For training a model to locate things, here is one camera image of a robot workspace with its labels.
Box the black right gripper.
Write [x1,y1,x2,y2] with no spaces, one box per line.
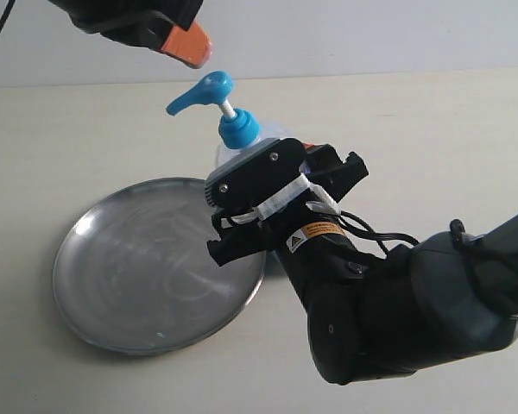
[206,142,369,267]

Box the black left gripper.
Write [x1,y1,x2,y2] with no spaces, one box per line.
[50,0,212,69]

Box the blue soap pump bottle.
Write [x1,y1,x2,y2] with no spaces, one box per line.
[166,71,293,168]

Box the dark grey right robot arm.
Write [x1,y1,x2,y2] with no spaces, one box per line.
[205,138,518,385]

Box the round stainless steel plate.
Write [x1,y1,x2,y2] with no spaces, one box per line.
[52,178,265,356]

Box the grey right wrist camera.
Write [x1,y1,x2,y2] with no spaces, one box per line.
[205,138,306,211]

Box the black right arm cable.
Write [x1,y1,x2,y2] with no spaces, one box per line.
[306,198,518,311]

